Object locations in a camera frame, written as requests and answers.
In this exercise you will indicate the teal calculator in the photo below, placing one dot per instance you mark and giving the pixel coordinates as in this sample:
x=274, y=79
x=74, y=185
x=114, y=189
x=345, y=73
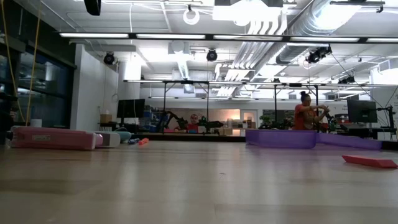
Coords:
x=124, y=136

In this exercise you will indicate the pink and white stapler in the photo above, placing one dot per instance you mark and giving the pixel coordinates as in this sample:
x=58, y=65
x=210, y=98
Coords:
x=53, y=138

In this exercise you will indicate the purple plastic pencil case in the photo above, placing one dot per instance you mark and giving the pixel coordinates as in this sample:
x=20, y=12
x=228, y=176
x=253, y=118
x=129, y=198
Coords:
x=280, y=139

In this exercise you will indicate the pink wedge eraser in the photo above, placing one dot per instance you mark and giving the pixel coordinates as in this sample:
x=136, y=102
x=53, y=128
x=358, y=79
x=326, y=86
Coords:
x=370, y=161

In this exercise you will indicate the black background robot arm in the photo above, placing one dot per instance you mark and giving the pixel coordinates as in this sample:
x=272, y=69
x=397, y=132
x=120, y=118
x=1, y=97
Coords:
x=211, y=124
x=169, y=116

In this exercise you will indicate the long linear ceiling light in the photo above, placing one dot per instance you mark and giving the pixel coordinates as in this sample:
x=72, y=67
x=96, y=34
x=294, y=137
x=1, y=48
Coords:
x=93, y=35

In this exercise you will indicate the black round ceiling fixture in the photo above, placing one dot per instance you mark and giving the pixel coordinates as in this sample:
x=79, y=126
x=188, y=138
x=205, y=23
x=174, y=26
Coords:
x=211, y=55
x=109, y=58

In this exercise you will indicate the black computer monitor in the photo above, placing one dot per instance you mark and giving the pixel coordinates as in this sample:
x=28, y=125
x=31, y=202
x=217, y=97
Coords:
x=130, y=108
x=362, y=110

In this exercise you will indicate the cardboard box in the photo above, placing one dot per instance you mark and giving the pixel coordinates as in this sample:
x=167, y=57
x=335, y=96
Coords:
x=105, y=118

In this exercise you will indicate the white paper roll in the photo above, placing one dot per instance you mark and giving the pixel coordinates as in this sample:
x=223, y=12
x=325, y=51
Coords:
x=36, y=123

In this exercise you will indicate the orange highlighter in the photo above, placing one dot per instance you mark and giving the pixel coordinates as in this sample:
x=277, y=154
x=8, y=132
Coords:
x=143, y=141

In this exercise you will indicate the person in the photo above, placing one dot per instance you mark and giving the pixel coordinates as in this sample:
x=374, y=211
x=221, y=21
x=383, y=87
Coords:
x=192, y=126
x=301, y=119

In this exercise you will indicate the small background plant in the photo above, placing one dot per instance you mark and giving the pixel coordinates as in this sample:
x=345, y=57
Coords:
x=265, y=120

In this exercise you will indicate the black ceiling spotlight cluster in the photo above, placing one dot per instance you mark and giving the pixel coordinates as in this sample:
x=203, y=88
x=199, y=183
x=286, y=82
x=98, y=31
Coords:
x=317, y=55

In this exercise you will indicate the black background workstation frame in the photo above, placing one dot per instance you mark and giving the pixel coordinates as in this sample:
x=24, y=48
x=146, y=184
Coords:
x=207, y=99

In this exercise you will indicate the black metal table frame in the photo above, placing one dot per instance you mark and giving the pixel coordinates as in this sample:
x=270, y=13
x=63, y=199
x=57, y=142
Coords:
x=186, y=137

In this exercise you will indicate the silver ventilation duct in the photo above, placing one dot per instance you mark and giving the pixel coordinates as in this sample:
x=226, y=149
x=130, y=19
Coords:
x=311, y=25

